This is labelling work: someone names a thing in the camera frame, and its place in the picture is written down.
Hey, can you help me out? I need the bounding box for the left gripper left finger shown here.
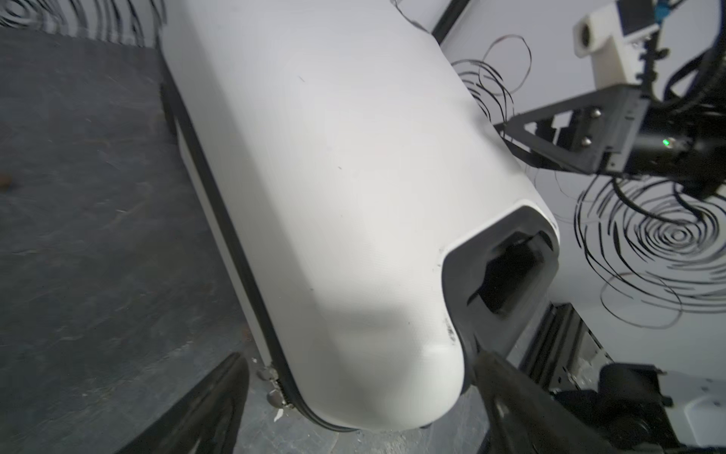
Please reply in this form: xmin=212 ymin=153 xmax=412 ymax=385
xmin=119 ymin=352 xmax=250 ymax=453

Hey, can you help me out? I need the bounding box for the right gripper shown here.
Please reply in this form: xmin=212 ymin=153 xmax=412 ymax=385
xmin=496 ymin=84 xmax=650 ymax=175

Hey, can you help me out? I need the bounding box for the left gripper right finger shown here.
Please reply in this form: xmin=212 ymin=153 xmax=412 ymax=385
xmin=475 ymin=352 xmax=617 ymax=453

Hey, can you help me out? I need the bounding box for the silver zipper pull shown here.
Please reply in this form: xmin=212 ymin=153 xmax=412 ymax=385
xmin=256 ymin=367 xmax=294 ymax=410

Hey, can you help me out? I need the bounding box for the white hard-shell suitcase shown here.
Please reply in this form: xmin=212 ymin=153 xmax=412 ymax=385
xmin=159 ymin=1 xmax=561 ymax=432

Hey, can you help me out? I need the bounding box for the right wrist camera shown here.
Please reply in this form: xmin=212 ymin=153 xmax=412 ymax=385
xmin=573 ymin=0 xmax=669 ymax=90

